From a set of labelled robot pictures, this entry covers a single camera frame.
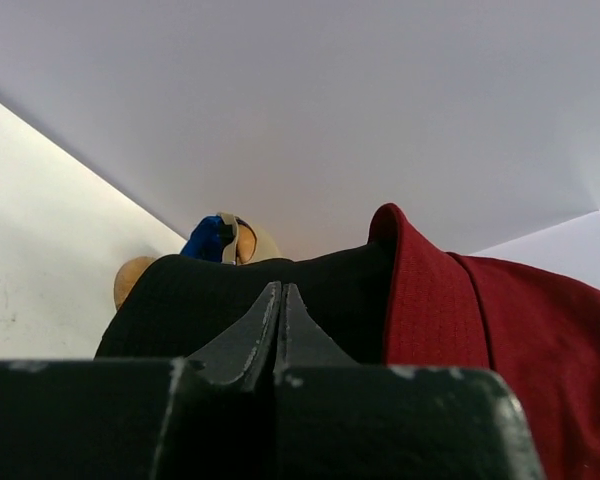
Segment wooden hat stand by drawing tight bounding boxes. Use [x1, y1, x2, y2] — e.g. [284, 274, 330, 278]
[113, 256, 155, 310]

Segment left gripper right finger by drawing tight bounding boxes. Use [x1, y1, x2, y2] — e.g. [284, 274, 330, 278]
[274, 284, 545, 479]

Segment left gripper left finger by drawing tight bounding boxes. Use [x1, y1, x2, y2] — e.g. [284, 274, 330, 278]
[0, 283, 281, 479]

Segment dark red cap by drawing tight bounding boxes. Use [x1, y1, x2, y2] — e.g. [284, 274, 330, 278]
[369, 204, 600, 479]

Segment blue baseball cap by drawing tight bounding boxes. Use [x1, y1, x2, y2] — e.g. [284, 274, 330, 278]
[180, 215, 224, 263]

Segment beige baseball cap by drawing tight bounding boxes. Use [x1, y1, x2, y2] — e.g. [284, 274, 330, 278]
[218, 212, 282, 265]

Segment black bucket hat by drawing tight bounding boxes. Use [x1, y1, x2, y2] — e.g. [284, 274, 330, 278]
[96, 242, 395, 364]

